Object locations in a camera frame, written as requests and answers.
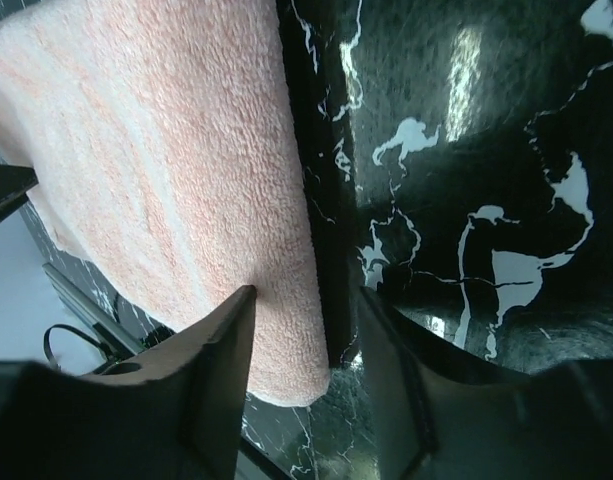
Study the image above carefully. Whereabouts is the pink towel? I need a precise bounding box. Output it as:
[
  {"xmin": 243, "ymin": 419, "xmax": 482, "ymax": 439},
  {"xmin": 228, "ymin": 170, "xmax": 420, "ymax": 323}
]
[{"xmin": 0, "ymin": 1, "xmax": 330, "ymax": 407}]

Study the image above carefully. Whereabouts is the front aluminium rail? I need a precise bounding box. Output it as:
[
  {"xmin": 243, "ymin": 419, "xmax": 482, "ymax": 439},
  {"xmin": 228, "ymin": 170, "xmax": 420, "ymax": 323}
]
[{"xmin": 43, "ymin": 263, "xmax": 146, "ymax": 358}]

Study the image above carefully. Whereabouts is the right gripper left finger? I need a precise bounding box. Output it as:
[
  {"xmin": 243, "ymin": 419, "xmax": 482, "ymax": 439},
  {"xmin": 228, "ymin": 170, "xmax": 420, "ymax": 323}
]
[{"xmin": 0, "ymin": 286, "xmax": 256, "ymax": 479}]

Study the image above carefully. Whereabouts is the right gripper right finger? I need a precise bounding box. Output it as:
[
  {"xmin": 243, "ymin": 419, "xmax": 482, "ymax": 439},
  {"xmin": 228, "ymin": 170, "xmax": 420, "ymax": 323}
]
[{"xmin": 358, "ymin": 288, "xmax": 613, "ymax": 479}]

